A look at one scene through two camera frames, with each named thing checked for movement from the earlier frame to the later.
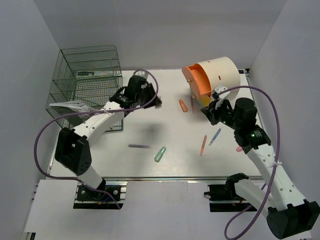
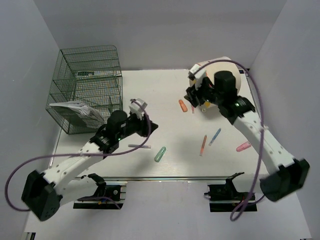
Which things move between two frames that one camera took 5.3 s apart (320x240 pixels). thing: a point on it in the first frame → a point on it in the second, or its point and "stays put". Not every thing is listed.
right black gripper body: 224,114 → 205,93
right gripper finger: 208,111 → 191,95
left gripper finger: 156,102 → 154,127
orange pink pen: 203,145 stays put
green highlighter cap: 160,154 stays put
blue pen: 217,133 stays put
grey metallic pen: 137,146 stays put
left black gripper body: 148,95 → 135,125
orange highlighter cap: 183,105 stays put
